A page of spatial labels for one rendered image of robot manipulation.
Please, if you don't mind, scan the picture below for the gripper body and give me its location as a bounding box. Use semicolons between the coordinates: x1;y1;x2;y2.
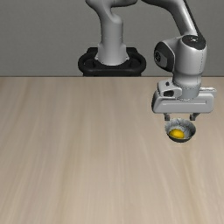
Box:
150;77;218;115

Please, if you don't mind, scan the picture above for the grey bowl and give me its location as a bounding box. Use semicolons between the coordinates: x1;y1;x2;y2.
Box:
164;117;197;144

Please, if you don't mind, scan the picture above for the yellow lemon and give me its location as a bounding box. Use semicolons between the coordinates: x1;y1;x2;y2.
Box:
169;129;186;140

